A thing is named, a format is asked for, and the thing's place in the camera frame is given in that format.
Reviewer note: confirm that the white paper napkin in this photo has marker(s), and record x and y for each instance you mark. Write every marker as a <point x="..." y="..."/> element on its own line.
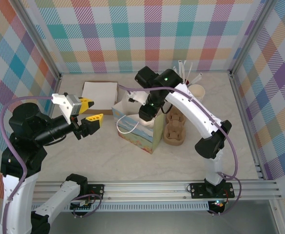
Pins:
<point x="147" y="123"/>

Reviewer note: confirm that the brown cardboard cup carrier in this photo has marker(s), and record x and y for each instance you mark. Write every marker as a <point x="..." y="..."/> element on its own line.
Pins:
<point x="174" y="134"/>

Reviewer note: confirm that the printed paper gift bag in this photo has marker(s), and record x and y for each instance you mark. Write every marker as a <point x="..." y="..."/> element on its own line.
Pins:
<point x="137" y="139"/>

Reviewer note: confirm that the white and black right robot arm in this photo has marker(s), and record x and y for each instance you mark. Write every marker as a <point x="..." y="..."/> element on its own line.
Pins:
<point x="193" y="107"/>

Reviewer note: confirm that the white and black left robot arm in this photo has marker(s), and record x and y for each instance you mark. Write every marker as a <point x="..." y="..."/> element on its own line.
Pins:
<point x="18" y="195"/>

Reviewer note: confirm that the brown cardboard napkin tray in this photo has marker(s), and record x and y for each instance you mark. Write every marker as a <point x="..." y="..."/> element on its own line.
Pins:
<point x="100" y="112"/>

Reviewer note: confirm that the white napkin stack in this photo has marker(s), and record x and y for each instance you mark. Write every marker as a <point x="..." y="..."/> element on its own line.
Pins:
<point x="98" y="95"/>

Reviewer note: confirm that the white wrapped straw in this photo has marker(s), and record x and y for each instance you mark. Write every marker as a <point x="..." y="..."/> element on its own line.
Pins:
<point x="197" y="77"/>
<point x="180" y="67"/>
<point x="175" y="68"/>
<point x="190" y="70"/>

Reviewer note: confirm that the green paper cup stack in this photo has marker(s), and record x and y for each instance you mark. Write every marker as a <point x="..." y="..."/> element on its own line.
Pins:
<point x="197" y="91"/>

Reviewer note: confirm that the small circuit board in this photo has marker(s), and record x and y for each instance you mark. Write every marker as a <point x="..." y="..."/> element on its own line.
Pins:
<point x="219" y="204"/>
<point x="80" y="207"/>

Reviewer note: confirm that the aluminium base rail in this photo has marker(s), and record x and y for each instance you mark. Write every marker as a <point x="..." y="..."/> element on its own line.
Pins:
<point x="144" y="189"/>

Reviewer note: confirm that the aluminium frame side rail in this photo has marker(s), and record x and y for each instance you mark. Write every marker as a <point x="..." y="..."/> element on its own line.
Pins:
<point x="241" y="107"/>

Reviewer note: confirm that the aluminium frame post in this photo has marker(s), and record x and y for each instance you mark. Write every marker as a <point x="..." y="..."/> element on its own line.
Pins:
<point x="254" y="24"/>
<point x="33" y="22"/>

